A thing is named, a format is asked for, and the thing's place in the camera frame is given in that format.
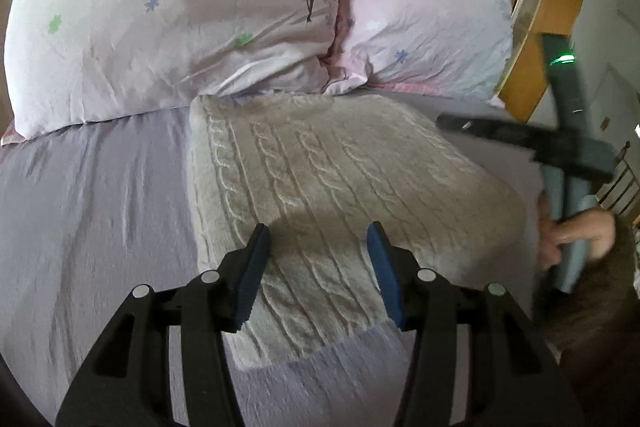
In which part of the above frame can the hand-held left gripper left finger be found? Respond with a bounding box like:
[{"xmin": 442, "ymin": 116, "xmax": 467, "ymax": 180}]
[{"xmin": 55, "ymin": 223, "xmax": 272, "ymax": 427}]

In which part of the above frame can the person's right forearm brown sleeve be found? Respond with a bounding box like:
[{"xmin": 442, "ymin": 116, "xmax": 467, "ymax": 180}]
[{"xmin": 529, "ymin": 211, "xmax": 640, "ymax": 427}]

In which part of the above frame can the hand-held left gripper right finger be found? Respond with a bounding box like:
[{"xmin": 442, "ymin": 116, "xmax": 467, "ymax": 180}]
[{"xmin": 366, "ymin": 221, "xmax": 587, "ymax": 427}]

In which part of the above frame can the cream cable-knit blanket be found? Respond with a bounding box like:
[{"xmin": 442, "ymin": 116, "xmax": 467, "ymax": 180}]
[{"xmin": 187, "ymin": 93, "xmax": 527, "ymax": 370}]

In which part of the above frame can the lilac bed sheet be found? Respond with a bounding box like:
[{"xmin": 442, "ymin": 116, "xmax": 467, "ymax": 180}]
[{"xmin": 0, "ymin": 88, "xmax": 568, "ymax": 427}]

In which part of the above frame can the pink flowered pillow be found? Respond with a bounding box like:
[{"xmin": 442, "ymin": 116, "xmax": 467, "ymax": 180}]
[{"xmin": 324, "ymin": 0, "xmax": 516, "ymax": 108}]

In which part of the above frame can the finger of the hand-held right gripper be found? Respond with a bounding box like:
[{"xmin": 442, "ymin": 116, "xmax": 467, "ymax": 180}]
[{"xmin": 436, "ymin": 113, "xmax": 552, "ymax": 164}]

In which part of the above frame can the wooden headboard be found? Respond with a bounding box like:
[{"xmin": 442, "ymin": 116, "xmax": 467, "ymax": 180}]
[{"xmin": 441, "ymin": 0, "xmax": 597, "ymax": 124}]

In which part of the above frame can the person's right hand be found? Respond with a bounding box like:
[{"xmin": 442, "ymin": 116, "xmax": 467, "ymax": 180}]
[{"xmin": 536, "ymin": 194, "xmax": 617, "ymax": 273}]

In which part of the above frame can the lilac pillow with tree print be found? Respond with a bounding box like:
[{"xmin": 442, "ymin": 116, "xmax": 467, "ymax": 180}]
[{"xmin": 4, "ymin": 0, "xmax": 352, "ymax": 140}]

